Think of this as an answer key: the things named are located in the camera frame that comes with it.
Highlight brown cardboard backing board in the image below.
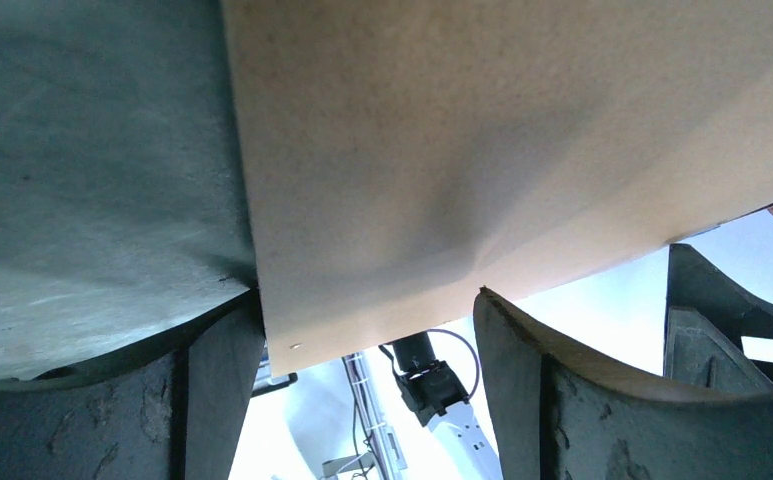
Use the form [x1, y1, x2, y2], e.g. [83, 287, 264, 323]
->
[222, 1, 773, 374]

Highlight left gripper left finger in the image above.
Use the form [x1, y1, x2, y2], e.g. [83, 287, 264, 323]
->
[0, 291, 265, 479]

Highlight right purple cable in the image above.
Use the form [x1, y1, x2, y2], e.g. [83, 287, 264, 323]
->
[425, 327, 481, 402]

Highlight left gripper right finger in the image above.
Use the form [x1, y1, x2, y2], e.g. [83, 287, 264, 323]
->
[473, 288, 773, 479]

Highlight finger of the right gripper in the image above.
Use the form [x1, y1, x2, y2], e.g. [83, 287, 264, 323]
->
[666, 243, 773, 345]
[663, 307, 773, 391]

